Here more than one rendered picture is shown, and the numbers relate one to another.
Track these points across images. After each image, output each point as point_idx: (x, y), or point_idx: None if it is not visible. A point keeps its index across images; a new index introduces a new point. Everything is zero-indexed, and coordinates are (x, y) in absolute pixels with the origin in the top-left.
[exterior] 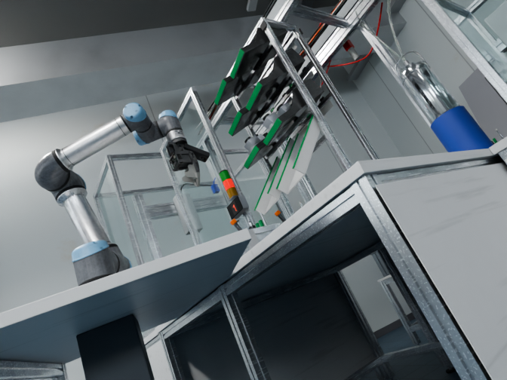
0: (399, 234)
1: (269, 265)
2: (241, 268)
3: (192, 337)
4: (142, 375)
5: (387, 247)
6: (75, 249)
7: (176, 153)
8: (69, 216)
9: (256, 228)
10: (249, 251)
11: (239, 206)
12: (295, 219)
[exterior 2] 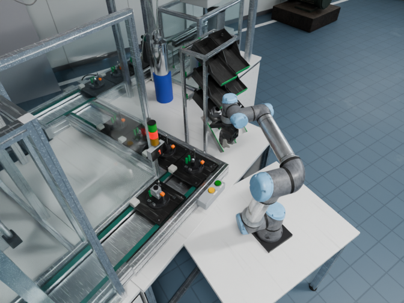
0: (270, 149)
1: (246, 172)
2: (238, 180)
3: None
4: None
5: (268, 153)
6: (285, 211)
7: (238, 130)
8: (269, 206)
9: (221, 160)
10: (244, 171)
11: (164, 149)
12: (261, 153)
